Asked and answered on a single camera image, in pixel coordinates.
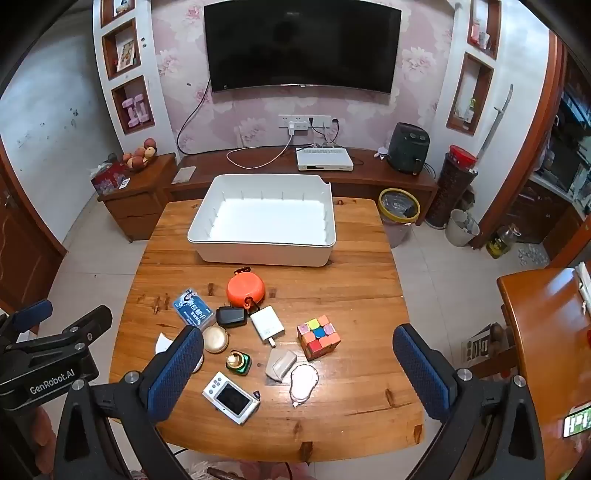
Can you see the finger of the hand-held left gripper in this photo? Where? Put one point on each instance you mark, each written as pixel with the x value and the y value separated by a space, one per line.
pixel 30 316
pixel 74 330

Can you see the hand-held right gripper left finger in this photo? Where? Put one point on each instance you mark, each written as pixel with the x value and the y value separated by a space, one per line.
pixel 178 369

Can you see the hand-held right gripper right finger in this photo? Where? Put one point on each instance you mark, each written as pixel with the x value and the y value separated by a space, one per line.
pixel 422 374

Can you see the white round puck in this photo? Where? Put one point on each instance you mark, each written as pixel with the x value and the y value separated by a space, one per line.
pixel 199 364

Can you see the gold round compact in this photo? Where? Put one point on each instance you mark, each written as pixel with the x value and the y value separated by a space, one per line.
pixel 216 339

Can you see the blue card pack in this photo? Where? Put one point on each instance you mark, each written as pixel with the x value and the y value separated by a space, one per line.
pixel 191 311

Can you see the green and gold small box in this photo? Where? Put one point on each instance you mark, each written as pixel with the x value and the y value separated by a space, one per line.
pixel 238 362

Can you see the white digital camera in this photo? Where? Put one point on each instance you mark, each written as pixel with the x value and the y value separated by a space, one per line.
pixel 231 399

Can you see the black charger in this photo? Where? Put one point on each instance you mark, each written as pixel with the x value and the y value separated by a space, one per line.
pixel 231 317

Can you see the white charger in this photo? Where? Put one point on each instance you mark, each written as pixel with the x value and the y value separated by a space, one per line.
pixel 267 325

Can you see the beige small case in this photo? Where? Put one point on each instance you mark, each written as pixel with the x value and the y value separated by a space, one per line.
pixel 279 364

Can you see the orange round case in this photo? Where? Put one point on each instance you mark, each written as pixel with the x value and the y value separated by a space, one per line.
pixel 244 288

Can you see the colourful puzzle cube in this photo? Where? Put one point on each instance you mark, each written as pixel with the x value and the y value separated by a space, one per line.
pixel 318 339

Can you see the pink oval pouch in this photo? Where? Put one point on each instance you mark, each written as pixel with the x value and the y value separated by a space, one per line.
pixel 304 383

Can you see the white storage bin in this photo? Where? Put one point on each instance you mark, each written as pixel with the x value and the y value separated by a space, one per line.
pixel 268 221

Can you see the person's left hand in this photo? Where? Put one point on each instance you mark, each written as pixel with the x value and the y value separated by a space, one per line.
pixel 42 431

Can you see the printed cardboard box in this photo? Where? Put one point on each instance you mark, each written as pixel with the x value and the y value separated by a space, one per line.
pixel 482 346

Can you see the wooden door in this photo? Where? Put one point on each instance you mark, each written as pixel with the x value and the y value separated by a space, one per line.
pixel 23 240

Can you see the wooden side cabinet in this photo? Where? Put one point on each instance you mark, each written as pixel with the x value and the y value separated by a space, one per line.
pixel 134 207

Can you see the yellow-rimmed trash bin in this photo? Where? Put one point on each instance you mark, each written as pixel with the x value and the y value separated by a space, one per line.
pixel 397 230

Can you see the white bucket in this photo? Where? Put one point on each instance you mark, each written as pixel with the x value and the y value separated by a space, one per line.
pixel 457 230

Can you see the oil bottle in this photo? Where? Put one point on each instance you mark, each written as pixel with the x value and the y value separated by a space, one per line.
pixel 501 244

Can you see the red tissue box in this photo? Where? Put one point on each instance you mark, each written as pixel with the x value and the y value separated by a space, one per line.
pixel 108 177

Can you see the smartphone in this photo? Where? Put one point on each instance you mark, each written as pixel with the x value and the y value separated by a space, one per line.
pixel 577 420

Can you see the pile of small white lumps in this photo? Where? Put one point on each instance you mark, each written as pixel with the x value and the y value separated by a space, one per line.
pixel 533 256

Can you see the tall cylinder with red lid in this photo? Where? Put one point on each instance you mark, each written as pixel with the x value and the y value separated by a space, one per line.
pixel 450 194

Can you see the fruit bowl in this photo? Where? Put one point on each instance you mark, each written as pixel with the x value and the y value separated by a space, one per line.
pixel 138 157

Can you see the paper sheet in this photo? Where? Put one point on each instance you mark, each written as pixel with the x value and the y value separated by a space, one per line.
pixel 183 175

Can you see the wooden television console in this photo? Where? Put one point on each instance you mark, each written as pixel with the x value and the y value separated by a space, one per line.
pixel 369 175

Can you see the pink dumbbell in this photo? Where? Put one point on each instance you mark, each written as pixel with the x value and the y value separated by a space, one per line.
pixel 142 108
pixel 128 113

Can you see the small white figure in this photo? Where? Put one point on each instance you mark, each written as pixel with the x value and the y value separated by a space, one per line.
pixel 382 153

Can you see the dark air fryer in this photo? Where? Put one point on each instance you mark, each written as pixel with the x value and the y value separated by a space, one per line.
pixel 408 147

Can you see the white set-top box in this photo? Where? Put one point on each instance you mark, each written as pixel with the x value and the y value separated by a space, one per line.
pixel 323 159

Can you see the small white bottle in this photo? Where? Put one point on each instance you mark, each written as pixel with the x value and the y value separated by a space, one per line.
pixel 470 110

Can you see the sheathed sword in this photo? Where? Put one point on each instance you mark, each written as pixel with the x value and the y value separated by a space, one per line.
pixel 496 115

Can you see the small figurine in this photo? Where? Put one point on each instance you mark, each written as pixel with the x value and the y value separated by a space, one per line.
pixel 123 6

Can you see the pink and white cups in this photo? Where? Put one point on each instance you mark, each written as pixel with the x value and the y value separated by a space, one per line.
pixel 480 34

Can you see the black television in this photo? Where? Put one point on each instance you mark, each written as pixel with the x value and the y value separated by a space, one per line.
pixel 300 41

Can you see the wall power outlet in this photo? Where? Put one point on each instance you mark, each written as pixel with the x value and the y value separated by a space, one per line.
pixel 318 121

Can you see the picture frame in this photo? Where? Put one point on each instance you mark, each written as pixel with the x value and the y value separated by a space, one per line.
pixel 125 53

